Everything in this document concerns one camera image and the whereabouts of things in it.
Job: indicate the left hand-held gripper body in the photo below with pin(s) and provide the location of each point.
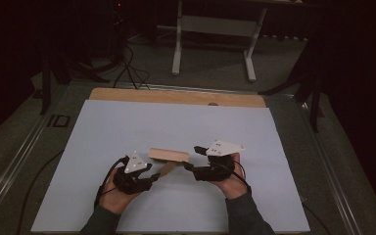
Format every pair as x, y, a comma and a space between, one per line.
134, 164

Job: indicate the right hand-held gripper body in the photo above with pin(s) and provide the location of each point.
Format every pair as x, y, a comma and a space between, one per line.
222, 148

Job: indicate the person's right hand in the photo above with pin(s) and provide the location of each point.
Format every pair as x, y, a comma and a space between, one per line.
233, 187

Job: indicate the person's left hand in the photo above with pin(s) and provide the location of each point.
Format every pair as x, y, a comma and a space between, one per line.
114, 200

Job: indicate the white table mat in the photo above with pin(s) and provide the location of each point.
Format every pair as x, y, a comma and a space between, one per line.
176, 124

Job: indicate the black rectangular floor plate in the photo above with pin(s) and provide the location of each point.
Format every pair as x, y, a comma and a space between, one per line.
58, 121

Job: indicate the black tripod stand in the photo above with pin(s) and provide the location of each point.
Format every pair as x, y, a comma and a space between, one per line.
45, 84
315, 104

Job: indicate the dark equipment rack red light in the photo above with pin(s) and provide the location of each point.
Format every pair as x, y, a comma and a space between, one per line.
117, 26

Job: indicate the metal floor rail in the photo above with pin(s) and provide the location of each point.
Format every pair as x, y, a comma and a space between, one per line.
331, 176
9, 174
209, 89

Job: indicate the white metal desk frame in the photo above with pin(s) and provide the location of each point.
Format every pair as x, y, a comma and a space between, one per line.
218, 26

